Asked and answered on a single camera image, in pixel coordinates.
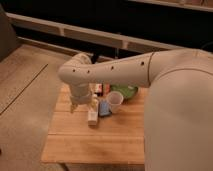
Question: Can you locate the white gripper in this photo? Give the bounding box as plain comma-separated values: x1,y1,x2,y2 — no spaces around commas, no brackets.
70,91,95,113

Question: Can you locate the green ceramic bowl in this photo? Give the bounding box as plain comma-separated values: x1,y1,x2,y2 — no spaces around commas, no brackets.
110,85,138,100

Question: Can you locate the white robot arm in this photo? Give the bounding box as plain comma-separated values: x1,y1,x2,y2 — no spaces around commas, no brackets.
59,48,213,171

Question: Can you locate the white bottle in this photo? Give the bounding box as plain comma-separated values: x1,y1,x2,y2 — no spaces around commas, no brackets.
88,95,99,126

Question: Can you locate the white red carton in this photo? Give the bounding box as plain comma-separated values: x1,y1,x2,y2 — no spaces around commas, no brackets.
94,84,103,95

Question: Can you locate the translucent plastic cup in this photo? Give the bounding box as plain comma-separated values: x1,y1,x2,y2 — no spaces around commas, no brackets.
106,91,124,113

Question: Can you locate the wooden table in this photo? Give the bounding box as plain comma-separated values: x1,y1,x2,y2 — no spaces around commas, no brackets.
41,84,147,165

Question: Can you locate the white shelf rail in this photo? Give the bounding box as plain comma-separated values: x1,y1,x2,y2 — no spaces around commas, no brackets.
5,12,213,56

